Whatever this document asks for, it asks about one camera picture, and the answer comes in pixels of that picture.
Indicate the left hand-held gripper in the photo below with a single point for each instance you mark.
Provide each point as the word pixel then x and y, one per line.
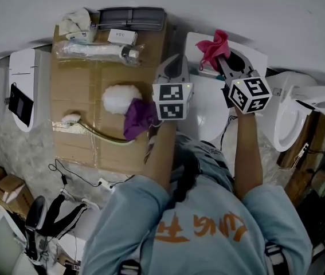
pixel 172 102

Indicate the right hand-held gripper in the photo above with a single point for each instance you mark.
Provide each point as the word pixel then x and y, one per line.
pixel 251 96

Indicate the pink cloth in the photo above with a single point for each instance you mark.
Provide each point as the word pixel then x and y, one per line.
pixel 213 47

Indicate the white toilet with tank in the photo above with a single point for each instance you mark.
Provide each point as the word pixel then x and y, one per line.
pixel 211 110

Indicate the person's right forearm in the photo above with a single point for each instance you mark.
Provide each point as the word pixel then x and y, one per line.
pixel 248 153

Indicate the person's left forearm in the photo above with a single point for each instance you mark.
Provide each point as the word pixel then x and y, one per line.
pixel 162 153

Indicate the white toilet with raised lid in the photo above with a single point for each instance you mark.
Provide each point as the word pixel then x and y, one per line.
pixel 278 125

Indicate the white toilet with flat lid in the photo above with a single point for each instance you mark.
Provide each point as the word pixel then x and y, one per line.
pixel 21 67

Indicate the purple cloth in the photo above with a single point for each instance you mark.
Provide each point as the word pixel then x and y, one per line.
pixel 137 119

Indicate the white fluffy ball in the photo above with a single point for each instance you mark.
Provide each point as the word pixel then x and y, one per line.
pixel 120 99

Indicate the small white box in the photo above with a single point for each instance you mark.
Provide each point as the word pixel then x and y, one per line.
pixel 122 36

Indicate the grey plastic tray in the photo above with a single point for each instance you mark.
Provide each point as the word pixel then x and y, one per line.
pixel 133 16

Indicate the plastic-wrapped white tube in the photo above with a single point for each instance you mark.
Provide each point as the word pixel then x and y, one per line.
pixel 87 50

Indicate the white blue packet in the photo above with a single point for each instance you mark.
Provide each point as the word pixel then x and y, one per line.
pixel 80 36

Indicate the large cardboard box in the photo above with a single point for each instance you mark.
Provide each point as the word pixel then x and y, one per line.
pixel 73 96

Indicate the cream rag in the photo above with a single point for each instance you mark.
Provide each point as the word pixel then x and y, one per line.
pixel 74 20

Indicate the brown wooden platform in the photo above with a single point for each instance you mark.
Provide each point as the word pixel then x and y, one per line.
pixel 302 176

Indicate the white power strip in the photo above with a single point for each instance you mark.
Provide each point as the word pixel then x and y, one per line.
pixel 106 183

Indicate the black panel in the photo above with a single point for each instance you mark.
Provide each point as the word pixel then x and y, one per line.
pixel 20 105

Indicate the person's light blue shirt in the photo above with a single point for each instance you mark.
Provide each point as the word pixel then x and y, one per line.
pixel 208 253

